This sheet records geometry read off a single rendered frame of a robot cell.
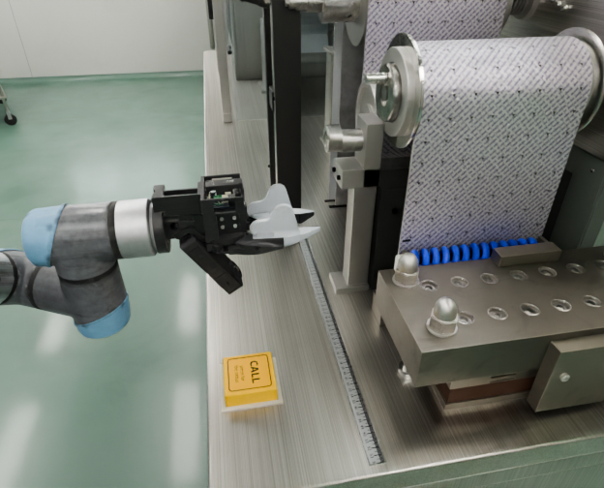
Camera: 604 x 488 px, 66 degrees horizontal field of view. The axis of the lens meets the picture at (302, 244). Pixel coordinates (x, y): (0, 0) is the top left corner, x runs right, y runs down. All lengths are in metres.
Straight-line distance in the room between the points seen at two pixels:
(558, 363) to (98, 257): 0.57
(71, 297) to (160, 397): 1.25
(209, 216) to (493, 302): 0.38
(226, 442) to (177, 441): 1.13
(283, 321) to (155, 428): 1.11
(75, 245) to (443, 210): 0.49
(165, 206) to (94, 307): 0.17
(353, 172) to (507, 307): 0.28
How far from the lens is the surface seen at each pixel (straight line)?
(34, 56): 6.53
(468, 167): 0.68
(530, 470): 0.73
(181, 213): 0.60
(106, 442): 1.83
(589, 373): 0.70
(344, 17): 0.87
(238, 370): 0.67
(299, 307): 0.80
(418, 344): 0.57
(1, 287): 0.71
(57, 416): 1.97
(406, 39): 0.65
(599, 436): 0.74
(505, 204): 0.75
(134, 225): 0.60
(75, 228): 0.62
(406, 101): 0.62
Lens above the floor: 1.42
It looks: 33 degrees down
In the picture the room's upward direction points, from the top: straight up
